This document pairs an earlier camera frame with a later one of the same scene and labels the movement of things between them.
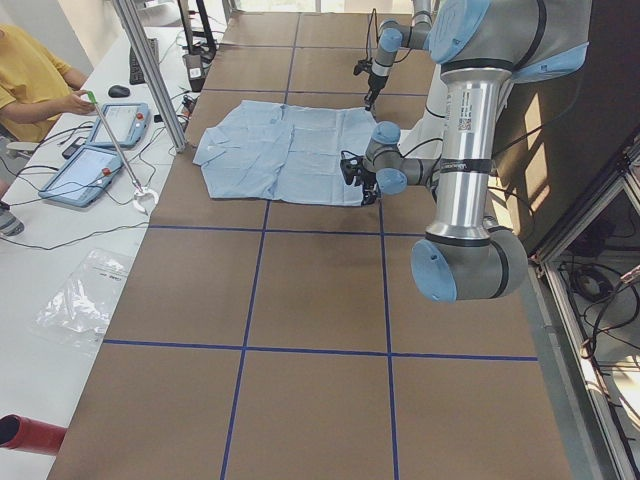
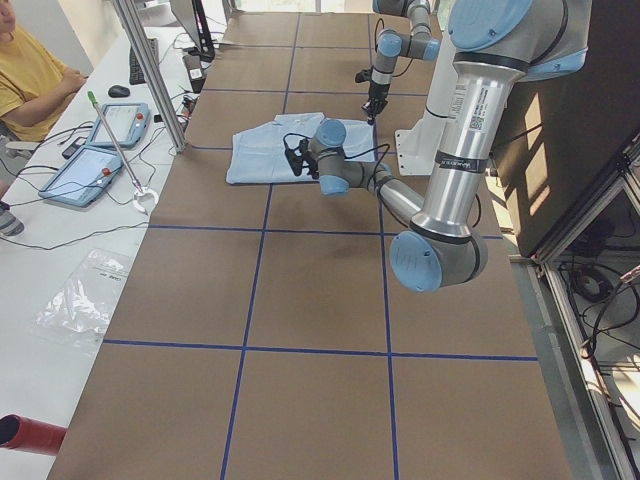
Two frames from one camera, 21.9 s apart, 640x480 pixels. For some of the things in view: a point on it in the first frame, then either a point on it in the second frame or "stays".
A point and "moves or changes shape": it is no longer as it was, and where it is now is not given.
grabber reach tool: (139, 189) stays
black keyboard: (135, 73) stays
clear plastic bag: (85, 301) stays
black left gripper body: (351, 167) to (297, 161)
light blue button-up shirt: (274, 151) moves or changes shape
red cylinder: (25, 434) stays
